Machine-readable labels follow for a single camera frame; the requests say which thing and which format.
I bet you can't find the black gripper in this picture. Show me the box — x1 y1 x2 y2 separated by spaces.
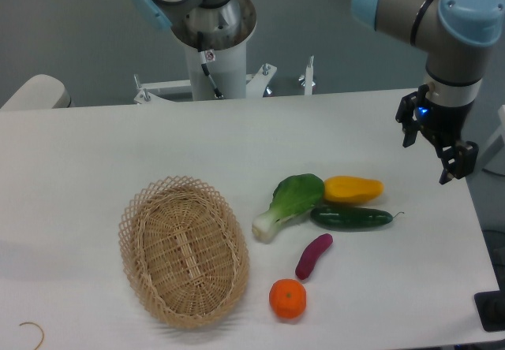
395 84 479 184

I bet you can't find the green cucumber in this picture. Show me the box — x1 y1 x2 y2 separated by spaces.
310 206 403 231

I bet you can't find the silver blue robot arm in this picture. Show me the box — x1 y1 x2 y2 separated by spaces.
132 0 504 184

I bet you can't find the yellow bell pepper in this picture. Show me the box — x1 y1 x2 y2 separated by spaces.
324 176 384 205

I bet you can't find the green bok choy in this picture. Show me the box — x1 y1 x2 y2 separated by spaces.
252 173 324 244

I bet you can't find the purple sweet potato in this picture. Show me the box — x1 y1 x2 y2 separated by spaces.
295 233 333 281

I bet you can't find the black device at edge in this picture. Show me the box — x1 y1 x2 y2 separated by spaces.
474 291 504 332

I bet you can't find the orange tangerine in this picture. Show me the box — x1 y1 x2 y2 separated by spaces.
269 279 307 319

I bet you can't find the woven wicker basket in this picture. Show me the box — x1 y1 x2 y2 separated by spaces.
118 176 249 330

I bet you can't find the tan rubber band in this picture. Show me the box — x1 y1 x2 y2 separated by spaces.
18 322 46 348

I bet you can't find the white frame leg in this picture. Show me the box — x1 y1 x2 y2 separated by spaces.
475 105 505 173

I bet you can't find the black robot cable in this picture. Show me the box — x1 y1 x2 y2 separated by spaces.
196 30 225 100

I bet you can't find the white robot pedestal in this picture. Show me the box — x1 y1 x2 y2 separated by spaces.
134 0 277 104

